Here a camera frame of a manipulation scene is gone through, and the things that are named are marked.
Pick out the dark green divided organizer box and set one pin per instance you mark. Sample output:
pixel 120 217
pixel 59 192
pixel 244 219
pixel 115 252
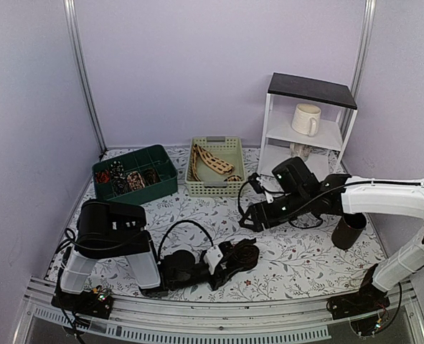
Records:
pixel 154 156

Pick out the dark red patterned tie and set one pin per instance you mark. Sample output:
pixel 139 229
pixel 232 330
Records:
pixel 244 255

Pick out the aluminium front rail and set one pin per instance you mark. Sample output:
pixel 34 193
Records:
pixel 142 320

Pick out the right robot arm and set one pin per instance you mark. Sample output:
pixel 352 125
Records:
pixel 351 198

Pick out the cream ceramic mug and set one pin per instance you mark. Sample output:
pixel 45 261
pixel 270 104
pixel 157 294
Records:
pixel 306 119

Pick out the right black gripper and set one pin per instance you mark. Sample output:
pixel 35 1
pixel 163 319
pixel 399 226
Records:
pixel 257 211

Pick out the right aluminium frame post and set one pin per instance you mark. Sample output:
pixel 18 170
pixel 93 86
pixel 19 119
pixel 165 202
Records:
pixel 364 41

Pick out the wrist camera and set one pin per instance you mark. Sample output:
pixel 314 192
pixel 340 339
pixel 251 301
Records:
pixel 257 184
pixel 215 254

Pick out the tan black patterned tie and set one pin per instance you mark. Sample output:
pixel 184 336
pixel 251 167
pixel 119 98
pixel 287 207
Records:
pixel 214 163

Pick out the dark brown rolled tie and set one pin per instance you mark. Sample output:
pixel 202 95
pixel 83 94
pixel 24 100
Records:
pixel 150 176

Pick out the patterned glass cup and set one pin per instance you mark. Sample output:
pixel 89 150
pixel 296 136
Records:
pixel 300 150

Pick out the floral white table mat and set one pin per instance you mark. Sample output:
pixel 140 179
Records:
pixel 296 260

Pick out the tan patterned rolled tie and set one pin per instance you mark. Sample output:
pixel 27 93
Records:
pixel 135 181

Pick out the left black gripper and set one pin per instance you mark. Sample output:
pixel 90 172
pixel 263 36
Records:
pixel 222 276

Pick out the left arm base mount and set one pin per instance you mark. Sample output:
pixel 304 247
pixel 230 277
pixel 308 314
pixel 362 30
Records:
pixel 97 302

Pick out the white shelf with black top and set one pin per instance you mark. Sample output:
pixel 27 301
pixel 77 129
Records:
pixel 328 138

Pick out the left aluminium frame post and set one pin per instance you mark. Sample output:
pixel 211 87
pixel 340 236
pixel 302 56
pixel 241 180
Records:
pixel 77 50

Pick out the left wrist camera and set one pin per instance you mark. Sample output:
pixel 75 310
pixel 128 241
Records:
pixel 215 254

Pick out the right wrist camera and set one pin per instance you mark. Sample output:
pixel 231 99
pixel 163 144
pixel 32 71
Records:
pixel 257 184

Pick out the black white dotted rolled tie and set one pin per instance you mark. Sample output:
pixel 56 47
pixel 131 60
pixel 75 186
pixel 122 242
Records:
pixel 118 178

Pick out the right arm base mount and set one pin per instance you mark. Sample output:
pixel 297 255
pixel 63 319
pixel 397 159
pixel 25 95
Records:
pixel 365 300

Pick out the aluminium frame post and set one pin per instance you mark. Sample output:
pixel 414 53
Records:
pixel 364 41
pixel 77 50

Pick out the red black rolled tie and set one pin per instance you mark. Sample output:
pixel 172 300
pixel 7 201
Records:
pixel 102 176

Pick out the beige plastic slotted basket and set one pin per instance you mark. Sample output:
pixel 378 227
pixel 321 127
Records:
pixel 212 184

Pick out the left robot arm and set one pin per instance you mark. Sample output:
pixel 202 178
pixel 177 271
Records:
pixel 108 229

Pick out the dark brown cylinder cup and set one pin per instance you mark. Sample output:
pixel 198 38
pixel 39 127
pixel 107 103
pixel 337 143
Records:
pixel 348 230

